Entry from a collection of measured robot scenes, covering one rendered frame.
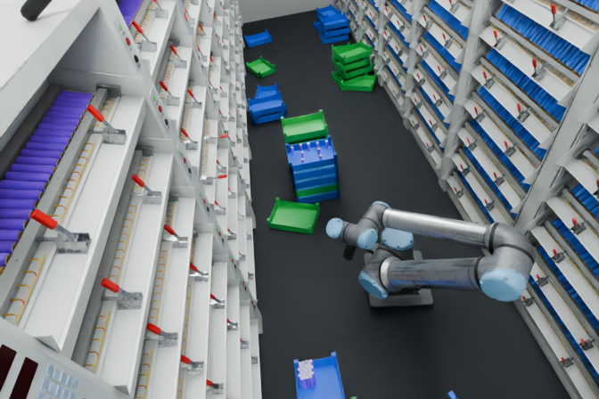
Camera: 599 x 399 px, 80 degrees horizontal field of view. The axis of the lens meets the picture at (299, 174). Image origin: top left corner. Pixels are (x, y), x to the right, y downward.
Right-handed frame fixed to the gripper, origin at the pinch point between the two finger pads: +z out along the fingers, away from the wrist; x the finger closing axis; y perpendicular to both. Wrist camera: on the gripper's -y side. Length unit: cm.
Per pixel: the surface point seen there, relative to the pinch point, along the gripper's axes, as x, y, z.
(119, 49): -4, 17, -145
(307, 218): 58, -9, 16
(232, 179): 67, -9, -47
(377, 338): -23.9, -35.0, 12.6
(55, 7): -11, 18, -159
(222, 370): -25, -49, -81
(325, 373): -20, -59, -6
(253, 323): 15, -61, -28
